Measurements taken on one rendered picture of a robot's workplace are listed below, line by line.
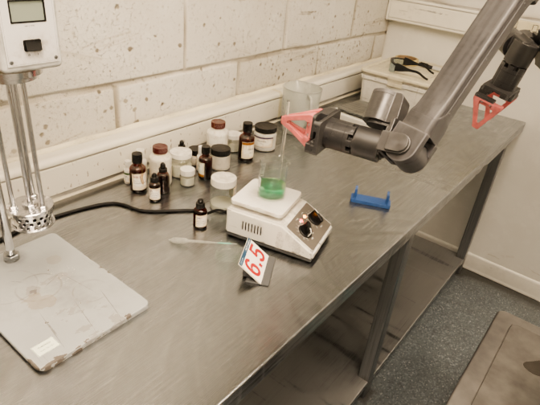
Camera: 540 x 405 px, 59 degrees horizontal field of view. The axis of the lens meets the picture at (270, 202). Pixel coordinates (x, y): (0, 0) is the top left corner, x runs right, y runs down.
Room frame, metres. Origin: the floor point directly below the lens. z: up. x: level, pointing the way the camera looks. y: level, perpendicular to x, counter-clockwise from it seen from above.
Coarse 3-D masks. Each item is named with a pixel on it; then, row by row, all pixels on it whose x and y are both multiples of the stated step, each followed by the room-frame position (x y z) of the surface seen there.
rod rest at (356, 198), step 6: (354, 192) 1.07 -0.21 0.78; (354, 198) 1.07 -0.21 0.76; (360, 198) 1.07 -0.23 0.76; (366, 198) 1.08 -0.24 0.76; (372, 198) 1.08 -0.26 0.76; (378, 198) 1.08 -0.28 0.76; (366, 204) 1.06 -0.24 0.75; (372, 204) 1.06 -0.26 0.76; (378, 204) 1.06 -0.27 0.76; (384, 204) 1.06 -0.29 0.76; (390, 204) 1.06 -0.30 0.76
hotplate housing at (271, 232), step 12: (300, 204) 0.91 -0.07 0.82; (228, 216) 0.86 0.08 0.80; (240, 216) 0.85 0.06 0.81; (252, 216) 0.84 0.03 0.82; (264, 216) 0.84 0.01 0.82; (288, 216) 0.85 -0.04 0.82; (228, 228) 0.86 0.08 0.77; (240, 228) 0.84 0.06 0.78; (252, 228) 0.84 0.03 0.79; (264, 228) 0.83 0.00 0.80; (276, 228) 0.82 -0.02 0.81; (252, 240) 0.84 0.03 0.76; (264, 240) 0.82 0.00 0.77; (276, 240) 0.81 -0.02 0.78; (288, 240) 0.81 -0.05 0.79; (300, 240) 0.80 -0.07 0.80; (324, 240) 0.85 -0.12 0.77; (288, 252) 0.81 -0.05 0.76; (300, 252) 0.80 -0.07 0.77; (312, 252) 0.79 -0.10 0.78
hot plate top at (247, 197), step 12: (252, 180) 0.96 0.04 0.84; (240, 192) 0.90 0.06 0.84; (252, 192) 0.90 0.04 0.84; (288, 192) 0.92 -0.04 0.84; (300, 192) 0.93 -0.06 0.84; (240, 204) 0.85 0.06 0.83; (252, 204) 0.85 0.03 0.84; (264, 204) 0.86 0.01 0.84; (276, 204) 0.86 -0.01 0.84; (288, 204) 0.87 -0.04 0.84; (276, 216) 0.82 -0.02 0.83
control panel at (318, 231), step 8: (304, 208) 0.90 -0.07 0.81; (312, 208) 0.92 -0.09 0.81; (296, 216) 0.86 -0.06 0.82; (288, 224) 0.83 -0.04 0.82; (296, 224) 0.84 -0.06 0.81; (312, 224) 0.87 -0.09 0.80; (320, 224) 0.88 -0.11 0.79; (328, 224) 0.90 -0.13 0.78; (296, 232) 0.82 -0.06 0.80; (320, 232) 0.86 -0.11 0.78; (304, 240) 0.81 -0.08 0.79; (312, 240) 0.82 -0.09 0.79; (312, 248) 0.80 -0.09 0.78
